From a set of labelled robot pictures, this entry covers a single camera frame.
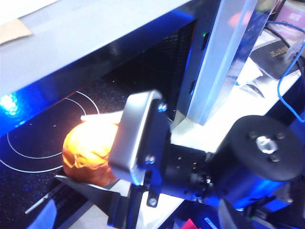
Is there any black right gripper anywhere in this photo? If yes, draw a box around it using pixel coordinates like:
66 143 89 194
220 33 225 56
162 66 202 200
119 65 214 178
145 111 213 208

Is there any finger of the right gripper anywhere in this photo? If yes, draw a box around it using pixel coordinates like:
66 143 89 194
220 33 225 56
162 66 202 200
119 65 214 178
80 111 126 125
54 175 143 227

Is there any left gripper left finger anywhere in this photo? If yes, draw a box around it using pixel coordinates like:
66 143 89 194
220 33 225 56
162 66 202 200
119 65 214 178
35 197 59 229

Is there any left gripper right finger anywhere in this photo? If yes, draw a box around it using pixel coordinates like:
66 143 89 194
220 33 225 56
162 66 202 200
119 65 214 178
217 199 254 229

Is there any orange fruit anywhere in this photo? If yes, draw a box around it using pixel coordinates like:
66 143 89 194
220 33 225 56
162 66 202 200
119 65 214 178
62 121 120 187

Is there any black silver Midea microwave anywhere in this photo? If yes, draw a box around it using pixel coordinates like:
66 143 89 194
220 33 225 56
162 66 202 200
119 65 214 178
0 0 274 229

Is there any white table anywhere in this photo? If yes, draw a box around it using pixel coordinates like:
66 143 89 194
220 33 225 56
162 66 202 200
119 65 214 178
137 69 302 229

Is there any white blue paper cup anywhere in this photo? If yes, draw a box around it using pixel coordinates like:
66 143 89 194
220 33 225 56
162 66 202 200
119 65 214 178
234 57 265 98

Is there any black router with antennas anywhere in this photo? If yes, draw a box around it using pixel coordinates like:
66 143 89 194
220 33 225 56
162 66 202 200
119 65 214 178
247 40 298 79

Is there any white tape tag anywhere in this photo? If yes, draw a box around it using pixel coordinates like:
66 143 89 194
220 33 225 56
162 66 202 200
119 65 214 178
285 42 301 60

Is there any blue network cable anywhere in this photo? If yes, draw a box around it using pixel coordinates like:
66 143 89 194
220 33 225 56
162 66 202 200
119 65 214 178
266 20 305 124

